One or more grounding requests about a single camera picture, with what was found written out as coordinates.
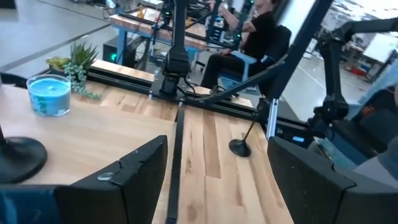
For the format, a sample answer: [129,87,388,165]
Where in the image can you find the black candlestick holder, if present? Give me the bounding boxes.
[0,124,49,184]
[228,113,262,158]

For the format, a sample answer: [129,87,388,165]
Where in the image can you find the black computer case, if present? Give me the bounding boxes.
[102,36,137,68]

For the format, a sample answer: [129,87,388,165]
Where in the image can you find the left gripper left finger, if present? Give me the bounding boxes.
[55,135,169,224]

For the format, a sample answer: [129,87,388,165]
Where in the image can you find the blue glass candle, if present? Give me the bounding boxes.
[26,73,72,118]

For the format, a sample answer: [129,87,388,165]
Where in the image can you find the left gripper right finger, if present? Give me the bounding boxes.
[267,136,398,224]

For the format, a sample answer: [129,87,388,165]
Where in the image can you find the black aluminium table frame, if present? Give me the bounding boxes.
[79,0,335,141]

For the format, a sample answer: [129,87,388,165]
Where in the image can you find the black frame handle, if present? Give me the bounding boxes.
[0,72,29,90]

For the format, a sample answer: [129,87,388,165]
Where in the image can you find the blue and black chair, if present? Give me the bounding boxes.
[217,24,293,97]

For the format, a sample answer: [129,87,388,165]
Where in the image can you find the wooden table blue legs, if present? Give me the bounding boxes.
[108,6,224,68]

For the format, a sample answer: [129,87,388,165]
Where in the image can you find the artificial green potted plant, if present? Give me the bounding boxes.
[45,42,102,101]

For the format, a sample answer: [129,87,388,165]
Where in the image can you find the red box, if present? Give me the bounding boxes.
[350,65,368,77]

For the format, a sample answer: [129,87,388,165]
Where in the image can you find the person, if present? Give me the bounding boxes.
[351,58,398,187]
[200,0,293,91]

